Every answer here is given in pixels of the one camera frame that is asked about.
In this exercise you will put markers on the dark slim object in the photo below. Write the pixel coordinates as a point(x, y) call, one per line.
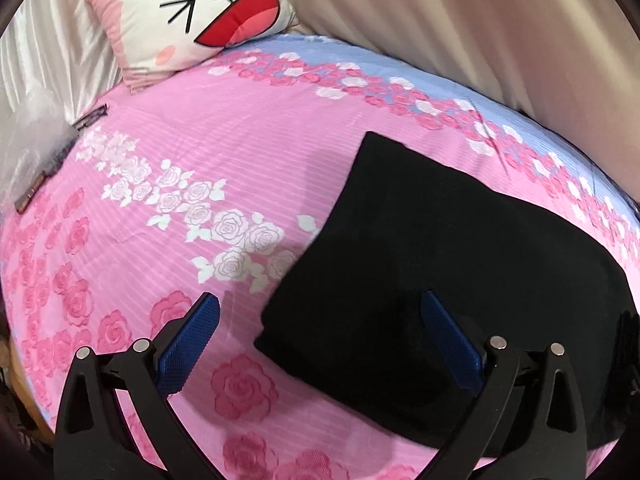
point(40, 182)
point(90, 117)

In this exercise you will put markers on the pink rose bedsheet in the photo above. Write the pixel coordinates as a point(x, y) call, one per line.
point(200, 135)

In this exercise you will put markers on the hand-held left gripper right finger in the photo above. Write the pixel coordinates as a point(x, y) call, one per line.
point(452, 345)

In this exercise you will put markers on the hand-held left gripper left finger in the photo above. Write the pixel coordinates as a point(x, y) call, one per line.
point(187, 347)

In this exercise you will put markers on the white satin cloth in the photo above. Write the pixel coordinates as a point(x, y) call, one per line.
point(55, 55)

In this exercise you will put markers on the clear plastic bag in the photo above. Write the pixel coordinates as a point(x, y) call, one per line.
point(30, 140)

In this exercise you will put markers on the black pants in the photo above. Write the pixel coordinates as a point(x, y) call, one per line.
point(425, 240)

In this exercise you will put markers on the cartoon face pillow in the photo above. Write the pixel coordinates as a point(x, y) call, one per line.
point(200, 10)

